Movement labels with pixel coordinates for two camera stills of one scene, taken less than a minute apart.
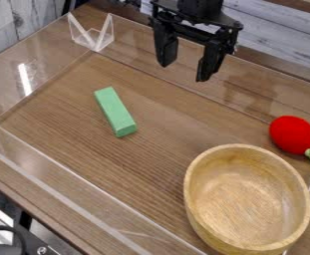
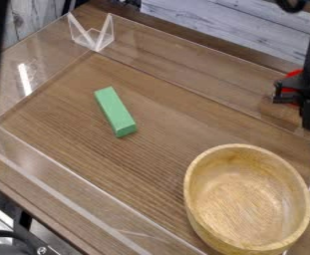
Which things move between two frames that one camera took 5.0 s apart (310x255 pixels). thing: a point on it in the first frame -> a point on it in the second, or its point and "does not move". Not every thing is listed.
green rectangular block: [117, 112] does not move
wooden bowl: [246, 199] does not move
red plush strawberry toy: [296, 134] -> [292, 87]
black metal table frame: [34, 244] does not move
